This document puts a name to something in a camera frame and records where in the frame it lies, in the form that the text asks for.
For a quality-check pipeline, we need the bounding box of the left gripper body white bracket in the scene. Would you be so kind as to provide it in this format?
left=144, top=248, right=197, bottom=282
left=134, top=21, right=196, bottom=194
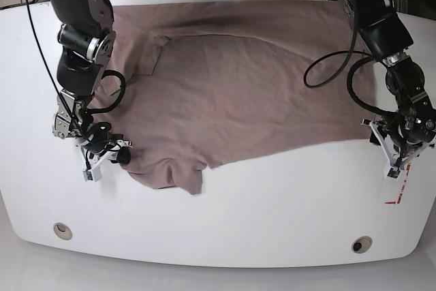
left=361, top=119, right=435, bottom=170

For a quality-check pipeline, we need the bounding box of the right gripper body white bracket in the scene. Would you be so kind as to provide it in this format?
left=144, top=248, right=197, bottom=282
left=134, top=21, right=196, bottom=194
left=80, top=139, right=132, bottom=173

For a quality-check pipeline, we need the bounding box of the mauve t-shirt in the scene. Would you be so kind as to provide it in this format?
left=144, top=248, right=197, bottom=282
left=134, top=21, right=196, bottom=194
left=98, top=0, right=370, bottom=194

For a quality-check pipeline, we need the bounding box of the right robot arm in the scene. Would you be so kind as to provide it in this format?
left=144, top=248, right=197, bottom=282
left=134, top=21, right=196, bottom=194
left=50, top=0, right=131, bottom=182

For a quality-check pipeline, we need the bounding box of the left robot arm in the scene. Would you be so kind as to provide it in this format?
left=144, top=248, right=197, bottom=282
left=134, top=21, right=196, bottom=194
left=315, top=0, right=435, bottom=179

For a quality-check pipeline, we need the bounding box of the red tape marking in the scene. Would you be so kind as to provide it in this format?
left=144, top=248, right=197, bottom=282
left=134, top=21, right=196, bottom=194
left=382, top=163, right=411, bottom=204

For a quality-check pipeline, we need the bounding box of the left table grommet hole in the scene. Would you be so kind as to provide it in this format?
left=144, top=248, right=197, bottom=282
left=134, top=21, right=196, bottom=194
left=53, top=223, right=72, bottom=241

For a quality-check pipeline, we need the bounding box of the table grommet hole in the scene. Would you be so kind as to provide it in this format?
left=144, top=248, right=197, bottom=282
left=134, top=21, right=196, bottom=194
left=53, top=223, right=72, bottom=241
left=352, top=236, right=373, bottom=254

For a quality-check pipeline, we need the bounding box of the right table grommet hole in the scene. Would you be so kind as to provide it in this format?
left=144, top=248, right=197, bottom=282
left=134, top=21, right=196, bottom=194
left=352, top=236, right=373, bottom=254

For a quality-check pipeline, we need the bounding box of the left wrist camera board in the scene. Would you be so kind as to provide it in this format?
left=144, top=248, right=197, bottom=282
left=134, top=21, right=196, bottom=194
left=384, top=167, right=403, bottom=180

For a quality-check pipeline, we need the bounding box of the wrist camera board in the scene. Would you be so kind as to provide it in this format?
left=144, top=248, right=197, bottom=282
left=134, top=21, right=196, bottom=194
left=83, top=168, right=102, bottom=182
left=384, top=167, right=403, bottom=180

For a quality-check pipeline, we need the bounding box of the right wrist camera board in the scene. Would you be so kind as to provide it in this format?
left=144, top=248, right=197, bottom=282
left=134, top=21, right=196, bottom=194
left=83, top=168, right=102, bottom=182

